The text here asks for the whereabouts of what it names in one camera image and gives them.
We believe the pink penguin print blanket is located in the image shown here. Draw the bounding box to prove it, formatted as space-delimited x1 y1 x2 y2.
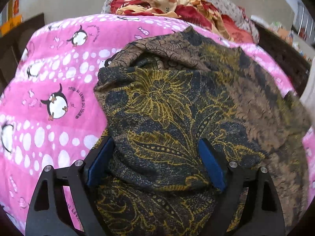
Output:
0 13 315 236

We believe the dark wooden headboard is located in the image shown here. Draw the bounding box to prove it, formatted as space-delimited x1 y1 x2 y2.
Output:
251 20 312 94

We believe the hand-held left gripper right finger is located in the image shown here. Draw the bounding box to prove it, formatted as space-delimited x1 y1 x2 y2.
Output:
198 138 286 236

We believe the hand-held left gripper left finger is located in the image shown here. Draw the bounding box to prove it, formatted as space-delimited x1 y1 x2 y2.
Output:
25 136 115 236

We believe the dark wooden cabinet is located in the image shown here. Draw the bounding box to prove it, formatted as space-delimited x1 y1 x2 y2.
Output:
0 12 46 94

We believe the red and orange floral blanket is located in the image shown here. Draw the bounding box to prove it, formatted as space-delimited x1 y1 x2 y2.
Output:
109 0 254 43

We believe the brown floral patterned garment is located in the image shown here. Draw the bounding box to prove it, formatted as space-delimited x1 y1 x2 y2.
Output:
93 26 313 236

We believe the grey floral pillow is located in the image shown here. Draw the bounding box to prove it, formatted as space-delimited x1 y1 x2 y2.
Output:
101 0 260 45

